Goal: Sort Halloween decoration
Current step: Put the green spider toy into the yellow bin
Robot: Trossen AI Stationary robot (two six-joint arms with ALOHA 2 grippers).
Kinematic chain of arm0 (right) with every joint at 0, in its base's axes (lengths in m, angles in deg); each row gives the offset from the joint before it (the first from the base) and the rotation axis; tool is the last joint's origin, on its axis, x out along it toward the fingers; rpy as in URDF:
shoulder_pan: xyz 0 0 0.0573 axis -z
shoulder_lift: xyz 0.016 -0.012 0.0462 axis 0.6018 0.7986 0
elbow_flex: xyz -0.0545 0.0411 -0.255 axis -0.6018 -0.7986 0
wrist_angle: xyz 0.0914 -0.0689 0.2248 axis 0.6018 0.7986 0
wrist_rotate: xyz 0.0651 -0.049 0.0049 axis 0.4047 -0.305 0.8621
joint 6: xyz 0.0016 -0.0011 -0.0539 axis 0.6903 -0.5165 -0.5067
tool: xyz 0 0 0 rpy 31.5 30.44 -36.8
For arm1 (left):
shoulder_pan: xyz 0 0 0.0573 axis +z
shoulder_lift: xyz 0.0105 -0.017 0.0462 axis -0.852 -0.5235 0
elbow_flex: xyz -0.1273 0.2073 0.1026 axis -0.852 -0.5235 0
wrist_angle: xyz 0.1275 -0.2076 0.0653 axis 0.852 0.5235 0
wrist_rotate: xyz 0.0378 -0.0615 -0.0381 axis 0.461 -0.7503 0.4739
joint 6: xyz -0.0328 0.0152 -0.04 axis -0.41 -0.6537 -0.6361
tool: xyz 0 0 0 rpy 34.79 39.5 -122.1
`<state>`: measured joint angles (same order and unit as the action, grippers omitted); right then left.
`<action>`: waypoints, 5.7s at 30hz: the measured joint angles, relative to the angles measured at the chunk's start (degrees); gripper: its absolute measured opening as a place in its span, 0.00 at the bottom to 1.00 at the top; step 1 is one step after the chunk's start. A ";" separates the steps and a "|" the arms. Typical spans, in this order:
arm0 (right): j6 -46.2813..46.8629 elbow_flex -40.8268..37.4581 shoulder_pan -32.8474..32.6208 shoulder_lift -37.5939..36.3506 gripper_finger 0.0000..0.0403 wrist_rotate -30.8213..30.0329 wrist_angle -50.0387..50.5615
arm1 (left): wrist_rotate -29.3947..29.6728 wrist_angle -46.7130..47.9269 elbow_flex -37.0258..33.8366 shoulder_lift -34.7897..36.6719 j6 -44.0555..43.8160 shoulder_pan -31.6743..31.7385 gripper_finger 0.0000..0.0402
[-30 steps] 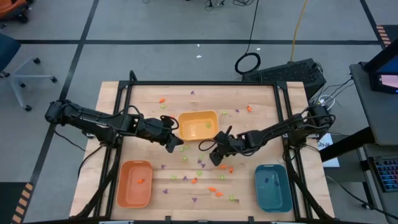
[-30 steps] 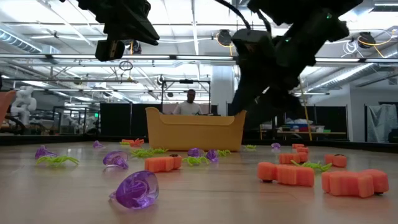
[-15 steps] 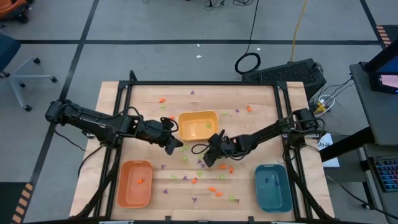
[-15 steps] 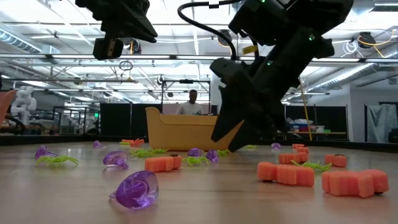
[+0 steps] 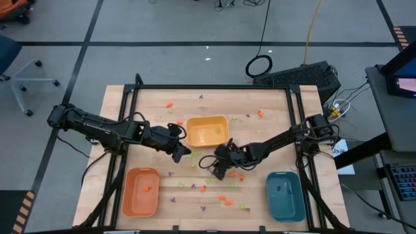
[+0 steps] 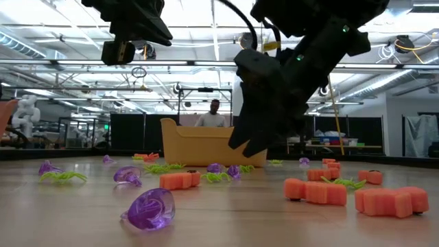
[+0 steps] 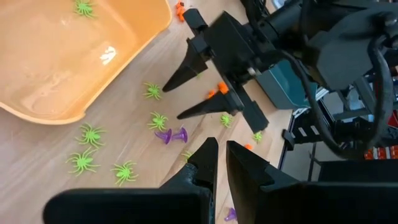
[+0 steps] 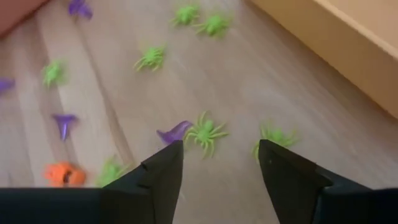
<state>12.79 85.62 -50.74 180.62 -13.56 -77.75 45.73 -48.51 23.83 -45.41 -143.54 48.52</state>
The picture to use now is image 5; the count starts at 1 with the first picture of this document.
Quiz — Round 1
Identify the blue office chair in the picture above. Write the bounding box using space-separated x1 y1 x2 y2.
0 34 61 117

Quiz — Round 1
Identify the teal plastic bin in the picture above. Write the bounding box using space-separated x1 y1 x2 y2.
265 171 307 224

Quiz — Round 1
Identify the orange chair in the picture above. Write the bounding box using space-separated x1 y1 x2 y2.
0 0 36 25

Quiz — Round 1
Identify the grey desk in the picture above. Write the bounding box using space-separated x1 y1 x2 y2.
365 64 416 153

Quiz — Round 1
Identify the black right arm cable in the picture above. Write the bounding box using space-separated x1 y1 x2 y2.
198 152 257 172

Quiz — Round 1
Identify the black cable bundle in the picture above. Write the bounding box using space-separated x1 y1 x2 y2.
213 0 270 9

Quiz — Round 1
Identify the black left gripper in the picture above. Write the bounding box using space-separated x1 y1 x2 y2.
142 123 192 164

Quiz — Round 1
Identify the long yellow cable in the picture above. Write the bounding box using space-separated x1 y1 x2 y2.
302 0 323 65

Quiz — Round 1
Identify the white metal bracket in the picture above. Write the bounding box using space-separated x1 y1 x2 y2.
86 135 105 146

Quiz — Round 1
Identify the black desk leg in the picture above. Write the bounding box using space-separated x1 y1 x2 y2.
333 132 393 170

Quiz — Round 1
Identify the black monitor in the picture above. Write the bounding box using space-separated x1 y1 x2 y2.
380 40 416 99

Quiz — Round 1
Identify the black orange striped floor mat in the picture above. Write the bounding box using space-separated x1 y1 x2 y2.
0 190 36 234
391 25 416 53

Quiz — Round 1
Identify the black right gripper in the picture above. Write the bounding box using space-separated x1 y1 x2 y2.
213 138 250 181

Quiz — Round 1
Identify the yellow plastic bin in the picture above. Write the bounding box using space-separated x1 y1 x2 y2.
185 114 230 148

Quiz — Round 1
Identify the backlit keyboard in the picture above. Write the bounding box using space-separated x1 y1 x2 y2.
386 161 416 202

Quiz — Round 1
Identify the long black cable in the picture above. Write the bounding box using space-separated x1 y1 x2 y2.
244 0 274 79

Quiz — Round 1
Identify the white paper label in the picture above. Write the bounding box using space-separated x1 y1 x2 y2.
330 138 356 176

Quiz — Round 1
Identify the grey keyboard shelf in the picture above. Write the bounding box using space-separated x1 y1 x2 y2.
373 149 416 234

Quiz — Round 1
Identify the orange plastic bin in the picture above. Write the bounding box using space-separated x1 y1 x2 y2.
122 166 161 218

